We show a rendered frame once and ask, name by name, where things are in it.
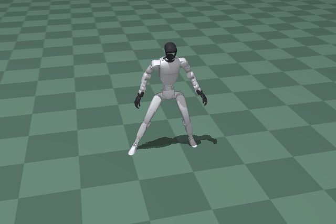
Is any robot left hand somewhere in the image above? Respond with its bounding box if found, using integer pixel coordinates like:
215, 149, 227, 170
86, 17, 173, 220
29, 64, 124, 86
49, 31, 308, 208
196, 90, 207, 105

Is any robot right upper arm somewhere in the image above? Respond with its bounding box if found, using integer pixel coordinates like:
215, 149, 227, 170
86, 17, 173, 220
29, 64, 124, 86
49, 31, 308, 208
145, 60, 160, 80

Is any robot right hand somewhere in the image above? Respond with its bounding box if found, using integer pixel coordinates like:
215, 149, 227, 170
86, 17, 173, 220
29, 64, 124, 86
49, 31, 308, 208
134, 92, 144, 109

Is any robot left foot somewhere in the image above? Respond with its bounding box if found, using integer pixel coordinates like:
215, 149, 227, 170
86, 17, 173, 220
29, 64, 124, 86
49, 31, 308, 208
188, 137, 197, 147

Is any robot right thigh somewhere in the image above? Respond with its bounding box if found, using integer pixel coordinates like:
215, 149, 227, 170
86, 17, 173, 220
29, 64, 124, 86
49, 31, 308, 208
143, 92, 163, 128

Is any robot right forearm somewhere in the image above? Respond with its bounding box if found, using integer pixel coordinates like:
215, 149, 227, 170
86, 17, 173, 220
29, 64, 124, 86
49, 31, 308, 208
139, 73, 148, 94

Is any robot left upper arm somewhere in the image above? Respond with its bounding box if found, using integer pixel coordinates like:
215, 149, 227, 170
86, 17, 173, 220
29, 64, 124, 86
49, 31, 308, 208
179, 58, 193, 79

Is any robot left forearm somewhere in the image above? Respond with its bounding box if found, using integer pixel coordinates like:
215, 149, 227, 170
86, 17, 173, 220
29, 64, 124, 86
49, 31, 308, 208
190, 72, 201, 93

